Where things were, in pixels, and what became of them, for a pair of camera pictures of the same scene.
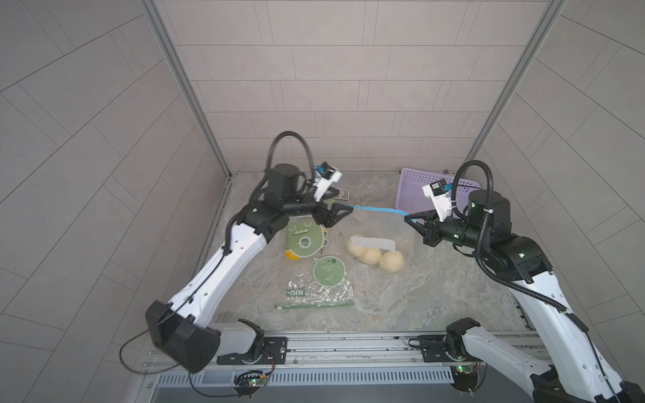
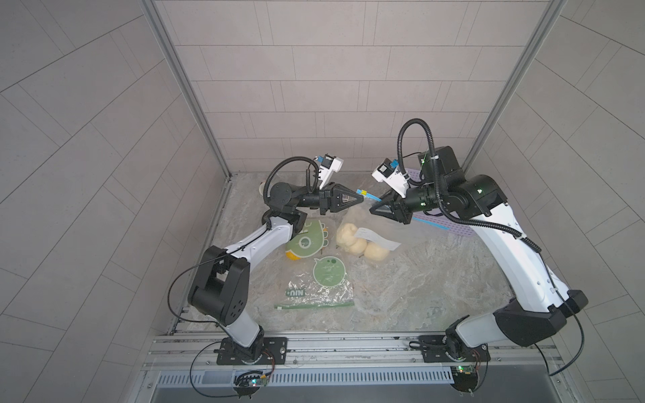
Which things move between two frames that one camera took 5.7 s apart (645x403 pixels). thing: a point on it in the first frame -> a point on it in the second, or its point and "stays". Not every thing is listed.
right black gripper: x=430 y=230 -> x=395 y=205
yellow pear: x=392 y=261 -> x=374 y=252
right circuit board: x=465 y=378 stays
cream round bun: x=355 y=250 -> x=345 y=235
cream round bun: x=373 y=255 -> x=359 y=246
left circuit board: x=249 y=382 stays
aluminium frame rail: x=332 y=353 stays
